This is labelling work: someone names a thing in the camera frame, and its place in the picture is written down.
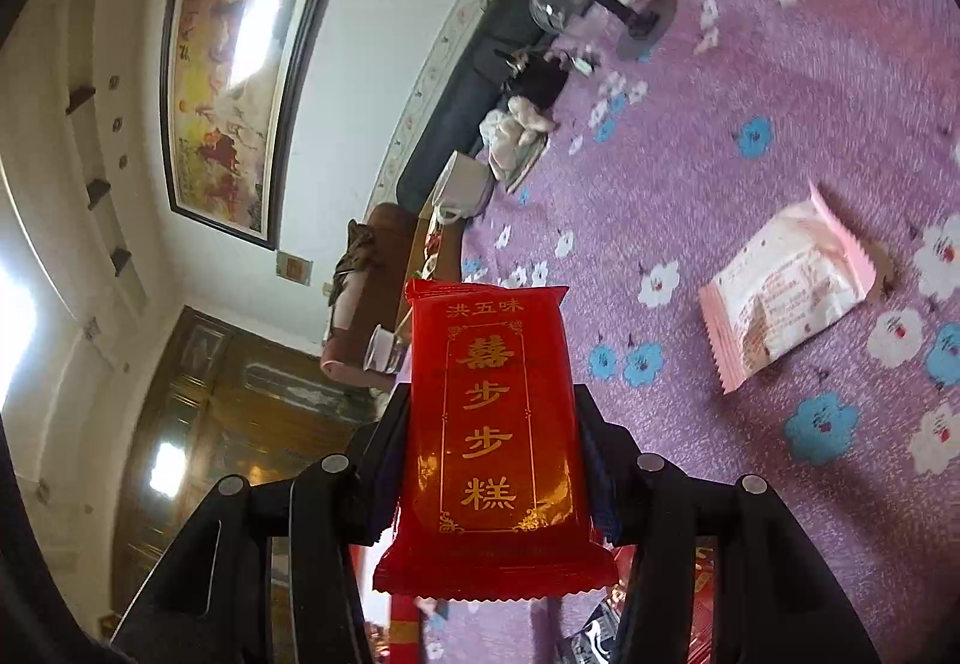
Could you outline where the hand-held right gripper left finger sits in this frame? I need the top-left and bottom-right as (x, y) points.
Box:
(112, 382), (413, 664)

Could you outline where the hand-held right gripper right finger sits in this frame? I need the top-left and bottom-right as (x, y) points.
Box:
(574, 385), (882, 664)

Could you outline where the red gold-print snack packet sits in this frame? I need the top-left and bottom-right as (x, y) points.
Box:
(373, 279), (620, 599)

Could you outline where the pink and white snack packet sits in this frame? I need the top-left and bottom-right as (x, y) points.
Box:
(699, 180), (878, 395)

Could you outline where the clear plastic cup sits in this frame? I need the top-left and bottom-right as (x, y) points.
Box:
(364, 324), (412, 376)

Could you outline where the purple floral tablecloth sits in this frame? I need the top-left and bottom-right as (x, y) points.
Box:
(360, 0), (960, 664)

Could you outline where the black snack packet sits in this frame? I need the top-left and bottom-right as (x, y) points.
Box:
(559, 596), (627, 664)

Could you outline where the carved wooden door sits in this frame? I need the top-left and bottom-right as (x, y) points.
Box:
(112, 305), (391, 635)

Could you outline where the brown patterned cloth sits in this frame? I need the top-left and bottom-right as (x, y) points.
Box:
(334, 221), (380, 294)

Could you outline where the brown armchair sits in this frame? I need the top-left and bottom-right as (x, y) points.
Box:
(321, 202), (421, 386)

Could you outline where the white ceramic mug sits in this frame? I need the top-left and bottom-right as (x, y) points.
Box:
(431, 152), (496, 226)

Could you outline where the white and green cloth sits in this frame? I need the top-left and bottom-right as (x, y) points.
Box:
(480, 94), (556, 181)

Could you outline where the black pouch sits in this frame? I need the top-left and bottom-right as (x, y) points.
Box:
(510, 52), (571, 110)

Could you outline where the small yellow wall plaque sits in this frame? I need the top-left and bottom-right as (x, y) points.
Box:
(274, 251), (312, 286)

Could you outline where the framed wall painting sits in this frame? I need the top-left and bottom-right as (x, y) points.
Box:
(160, 0), (342, 252)

